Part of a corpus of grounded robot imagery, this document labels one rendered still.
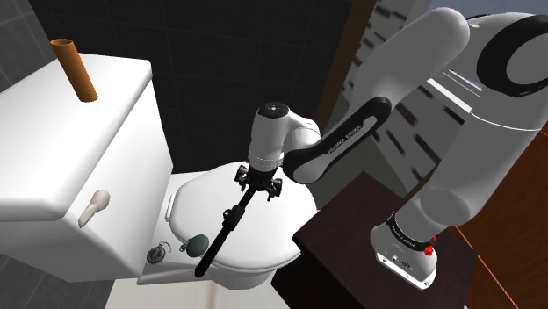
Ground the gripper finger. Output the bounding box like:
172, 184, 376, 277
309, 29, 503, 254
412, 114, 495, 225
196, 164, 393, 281
265, 178, 284, 203
234, 163, 250, 193

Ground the long black rod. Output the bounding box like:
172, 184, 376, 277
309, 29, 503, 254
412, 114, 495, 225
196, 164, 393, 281
193, 188, 260, 279

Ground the dark green round object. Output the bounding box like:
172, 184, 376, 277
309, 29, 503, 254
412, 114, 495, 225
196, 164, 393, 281
179, 233, 211, 258

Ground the dark brown robot stand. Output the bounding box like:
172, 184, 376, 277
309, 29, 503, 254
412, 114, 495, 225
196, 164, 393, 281
270, 170, 479, 309

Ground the grey round pocket watch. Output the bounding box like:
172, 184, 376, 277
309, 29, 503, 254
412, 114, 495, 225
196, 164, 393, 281
146, 241, 173, 265

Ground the white slatted cabinet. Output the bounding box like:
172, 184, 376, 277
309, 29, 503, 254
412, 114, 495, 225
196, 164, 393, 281
329, 0, 486, 190

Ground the white toilet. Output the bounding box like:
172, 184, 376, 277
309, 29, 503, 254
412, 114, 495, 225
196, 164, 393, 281
0, 53, 321, 309

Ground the brown cardboard tube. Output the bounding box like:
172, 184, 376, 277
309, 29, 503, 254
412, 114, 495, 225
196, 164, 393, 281
49, 38, 99, 104

